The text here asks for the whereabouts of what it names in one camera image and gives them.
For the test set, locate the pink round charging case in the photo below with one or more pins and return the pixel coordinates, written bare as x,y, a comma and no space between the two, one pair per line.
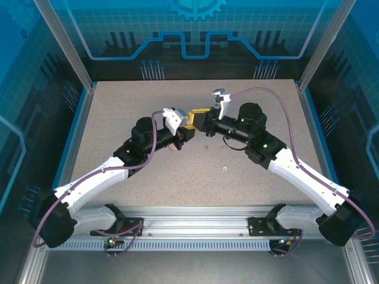
174,148

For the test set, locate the small screw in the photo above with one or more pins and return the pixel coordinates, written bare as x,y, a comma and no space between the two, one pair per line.
223,147
205,148

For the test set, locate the white earbud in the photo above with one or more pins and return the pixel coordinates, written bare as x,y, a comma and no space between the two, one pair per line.
225,169

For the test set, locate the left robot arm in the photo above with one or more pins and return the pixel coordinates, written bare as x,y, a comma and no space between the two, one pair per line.
94,177

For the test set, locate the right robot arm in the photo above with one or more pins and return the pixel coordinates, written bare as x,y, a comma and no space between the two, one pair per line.
302,174

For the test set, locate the connector with indicator lights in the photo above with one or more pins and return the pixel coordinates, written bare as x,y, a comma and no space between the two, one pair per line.
286,242
112,242

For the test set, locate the grey metal panel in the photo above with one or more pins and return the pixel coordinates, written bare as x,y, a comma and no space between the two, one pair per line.
192,266

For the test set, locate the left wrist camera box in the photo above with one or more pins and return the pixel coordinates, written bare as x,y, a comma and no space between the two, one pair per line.
173,118

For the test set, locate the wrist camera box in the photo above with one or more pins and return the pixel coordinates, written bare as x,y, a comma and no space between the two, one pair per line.
173,118
223,106

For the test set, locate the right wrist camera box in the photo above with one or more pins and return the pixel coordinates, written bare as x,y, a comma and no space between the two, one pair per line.
223,106

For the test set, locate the aluminium table side rail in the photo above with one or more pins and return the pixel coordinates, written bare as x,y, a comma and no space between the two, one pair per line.
75,142
311,118

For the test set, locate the aluminium front mounting rail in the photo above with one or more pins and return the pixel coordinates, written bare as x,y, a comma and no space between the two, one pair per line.
192,222

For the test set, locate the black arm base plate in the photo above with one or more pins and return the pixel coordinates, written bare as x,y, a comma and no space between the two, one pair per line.
130,223
257,226

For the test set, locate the aluminium frame post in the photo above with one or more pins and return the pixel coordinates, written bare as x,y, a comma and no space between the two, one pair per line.
70,50
325,44

